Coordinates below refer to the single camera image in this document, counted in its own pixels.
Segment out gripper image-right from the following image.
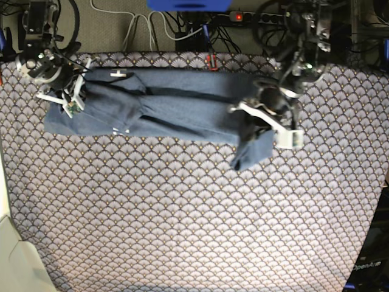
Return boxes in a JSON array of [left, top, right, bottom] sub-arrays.
[[238, 77, 300, 146]]

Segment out fan patterned table cloth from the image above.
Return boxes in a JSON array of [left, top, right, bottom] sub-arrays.
[[1, 63, 388, 291]]

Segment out white cable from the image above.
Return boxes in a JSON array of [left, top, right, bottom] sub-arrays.
[[90, 0, 204, 51]]

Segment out red black clamp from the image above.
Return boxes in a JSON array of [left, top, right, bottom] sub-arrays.
[[206, 54, 218, 71]]

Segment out black power strip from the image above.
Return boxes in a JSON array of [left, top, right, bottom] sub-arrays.
[[228, 11, 284, 26]]

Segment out black OpenArm base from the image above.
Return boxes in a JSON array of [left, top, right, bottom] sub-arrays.
[[343, 187, 388, 291]]

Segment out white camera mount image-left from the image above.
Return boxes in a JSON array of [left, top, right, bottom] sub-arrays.
[[35, 57, 92, 119]]

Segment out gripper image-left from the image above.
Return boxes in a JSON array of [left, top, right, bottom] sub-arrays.
[[15, 48, 79, 92]]

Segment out blue grey T-shirt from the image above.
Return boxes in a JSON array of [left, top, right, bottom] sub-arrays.
[[44, 68, 274, 170]]

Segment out blue box overhead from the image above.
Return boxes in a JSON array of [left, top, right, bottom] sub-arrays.
[[147, 0, 232, 12]]

